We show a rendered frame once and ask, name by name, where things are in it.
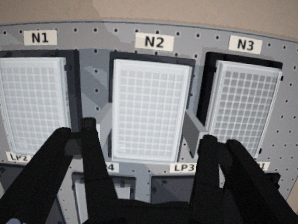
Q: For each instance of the white label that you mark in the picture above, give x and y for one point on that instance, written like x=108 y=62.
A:
x=243 y=44
x=112 y=166
x=154 y=41
x=17 y=158
x=263 y=164
x=183 y=167
x=40 y=37

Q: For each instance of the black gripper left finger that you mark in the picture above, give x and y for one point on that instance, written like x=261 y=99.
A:
x=30 y=197

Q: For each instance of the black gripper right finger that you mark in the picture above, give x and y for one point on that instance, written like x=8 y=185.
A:
x=256 y=197

